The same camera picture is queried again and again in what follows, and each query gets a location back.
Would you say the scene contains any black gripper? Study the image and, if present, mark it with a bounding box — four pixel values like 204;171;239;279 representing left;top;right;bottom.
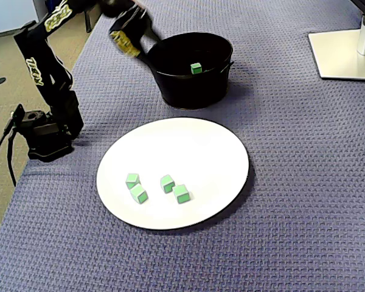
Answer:
108;2;164;59

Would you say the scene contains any white round plate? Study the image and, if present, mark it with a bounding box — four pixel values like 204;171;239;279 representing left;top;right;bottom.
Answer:
96;116;251;231

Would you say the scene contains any black round bucket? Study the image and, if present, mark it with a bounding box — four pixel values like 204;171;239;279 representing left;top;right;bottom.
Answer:
145;31;235;110

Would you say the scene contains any silver monitor stand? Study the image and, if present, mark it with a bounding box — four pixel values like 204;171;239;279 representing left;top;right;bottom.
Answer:
307;15;365;82

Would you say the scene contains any blue woven table cloth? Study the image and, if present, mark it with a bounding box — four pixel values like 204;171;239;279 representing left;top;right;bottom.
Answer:
0;0;365;292

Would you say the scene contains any dark chair frame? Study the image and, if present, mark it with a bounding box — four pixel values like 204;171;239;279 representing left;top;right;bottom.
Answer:
82;9;110;33

